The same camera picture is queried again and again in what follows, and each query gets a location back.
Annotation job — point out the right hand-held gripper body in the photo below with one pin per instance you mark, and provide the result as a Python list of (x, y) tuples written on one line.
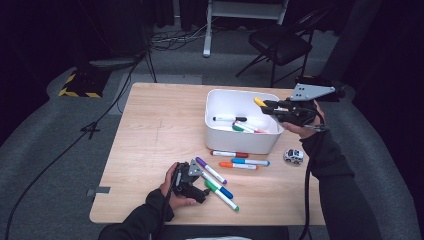
[(300, 113)]

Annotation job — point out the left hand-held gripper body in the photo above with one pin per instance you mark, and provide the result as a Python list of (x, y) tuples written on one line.
[(181, 180)]

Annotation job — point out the yellow capped white marker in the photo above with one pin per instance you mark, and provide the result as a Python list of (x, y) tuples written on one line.
[(260, 101)]

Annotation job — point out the light green capped white marker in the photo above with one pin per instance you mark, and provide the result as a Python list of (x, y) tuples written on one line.
[(223, 197)]

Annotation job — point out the purple capped white marker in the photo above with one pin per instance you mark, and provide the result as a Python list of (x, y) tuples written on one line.
[(210, 170)]

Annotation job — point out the magenta capped white marker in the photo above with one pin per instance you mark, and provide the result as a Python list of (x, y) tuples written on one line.
[(250, 127)]

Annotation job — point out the dark green capped white marker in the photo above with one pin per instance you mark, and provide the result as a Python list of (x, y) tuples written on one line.
[(238, 128)]

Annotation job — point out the orange capped white marker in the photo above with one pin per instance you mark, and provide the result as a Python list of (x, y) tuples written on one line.
[(233, 165)]

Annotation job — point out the white toy ambulance car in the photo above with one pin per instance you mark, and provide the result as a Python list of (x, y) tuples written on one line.
[(293, 156)]

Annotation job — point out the dark red capped white marker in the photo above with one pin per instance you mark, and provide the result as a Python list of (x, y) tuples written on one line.
[(226, 154)]

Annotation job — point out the black capped white marker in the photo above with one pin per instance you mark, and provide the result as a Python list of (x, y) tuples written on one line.
[(226, 119)]

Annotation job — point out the white plastic storage box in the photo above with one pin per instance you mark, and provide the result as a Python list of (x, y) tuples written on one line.
[(233, 140)]

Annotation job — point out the light blue capped white marker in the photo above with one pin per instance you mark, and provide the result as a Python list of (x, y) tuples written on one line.
[(250, 162)]

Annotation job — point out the person's left hand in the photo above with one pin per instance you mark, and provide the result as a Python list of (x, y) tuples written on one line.
[(166, 186)]

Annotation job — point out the person's right hand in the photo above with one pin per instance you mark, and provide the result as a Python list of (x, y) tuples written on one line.
[(310, 131)]

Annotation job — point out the black floor box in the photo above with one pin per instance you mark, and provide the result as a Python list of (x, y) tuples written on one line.
[(338, 95)]

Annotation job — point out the black folding chair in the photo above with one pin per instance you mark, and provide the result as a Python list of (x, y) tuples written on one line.
[(280, 45)]

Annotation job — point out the grey tape strip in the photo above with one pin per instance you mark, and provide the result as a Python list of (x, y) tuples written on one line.
[(100, 190)]

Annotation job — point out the white metal stand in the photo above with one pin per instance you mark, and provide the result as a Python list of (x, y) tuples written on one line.
[(207, 33)]

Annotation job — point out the thin black stand leg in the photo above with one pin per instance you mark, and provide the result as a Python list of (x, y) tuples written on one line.
[(151, 68)]

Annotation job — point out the grey round stand base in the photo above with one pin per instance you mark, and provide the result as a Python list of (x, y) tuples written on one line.
[(113, 63)]

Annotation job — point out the black yellow striped base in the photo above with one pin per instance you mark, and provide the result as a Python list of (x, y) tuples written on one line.
[(83, 85)]

